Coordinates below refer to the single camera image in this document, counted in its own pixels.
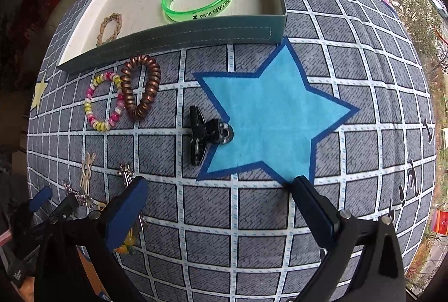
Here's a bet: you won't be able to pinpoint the beige braided bracelet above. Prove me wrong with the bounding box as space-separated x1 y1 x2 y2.
95 13 123 47

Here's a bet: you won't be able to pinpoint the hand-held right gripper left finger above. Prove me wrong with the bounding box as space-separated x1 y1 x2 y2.
35 176 148 302

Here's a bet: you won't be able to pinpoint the beige knotted hair tie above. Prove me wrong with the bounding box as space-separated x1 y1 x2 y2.
80 152 97 198

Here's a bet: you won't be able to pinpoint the red cloth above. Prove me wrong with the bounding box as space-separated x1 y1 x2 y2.
5 0 65 55

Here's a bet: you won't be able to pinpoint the trees outside window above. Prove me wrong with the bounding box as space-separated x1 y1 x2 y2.
387 0 448 78

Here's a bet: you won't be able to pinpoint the grey cardboard box tray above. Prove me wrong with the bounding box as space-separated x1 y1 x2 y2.
56 0 288 75

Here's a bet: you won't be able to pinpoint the copper spiral hair tie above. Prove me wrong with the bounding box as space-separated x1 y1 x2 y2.
120 54 162 122

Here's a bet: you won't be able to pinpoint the black claw hair clip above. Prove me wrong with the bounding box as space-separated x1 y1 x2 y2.
188 105 233 166

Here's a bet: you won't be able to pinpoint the pink yellow spiral bracelet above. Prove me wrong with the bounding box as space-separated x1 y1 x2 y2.
83 70 126 132

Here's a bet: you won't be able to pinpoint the yellow beaded hair tie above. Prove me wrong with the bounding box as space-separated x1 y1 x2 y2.
97 202 138 255

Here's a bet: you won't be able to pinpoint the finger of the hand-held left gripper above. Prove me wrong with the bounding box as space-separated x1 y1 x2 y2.
49 193 83 220
12 186 53 236

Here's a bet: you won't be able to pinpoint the grey checked star blanket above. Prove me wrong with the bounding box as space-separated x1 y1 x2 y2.
26 0 438 302

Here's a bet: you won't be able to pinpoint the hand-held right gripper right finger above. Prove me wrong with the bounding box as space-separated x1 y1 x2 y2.
289 176 407 302

